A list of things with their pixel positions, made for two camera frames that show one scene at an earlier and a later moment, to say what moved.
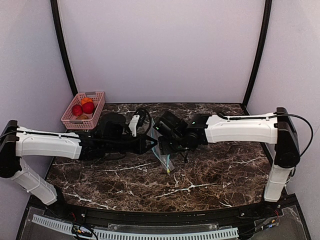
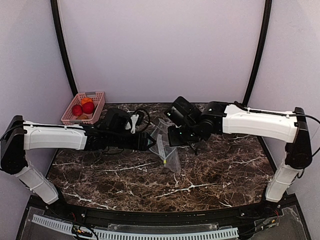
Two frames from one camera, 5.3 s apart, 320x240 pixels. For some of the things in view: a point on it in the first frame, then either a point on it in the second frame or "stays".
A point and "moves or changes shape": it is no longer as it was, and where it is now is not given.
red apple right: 88,107 stays
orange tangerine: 84,100 stays
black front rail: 154,218 stays
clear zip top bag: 165,159 moves or changes shape
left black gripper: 141,145 stays
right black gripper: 163,144 → 173,135
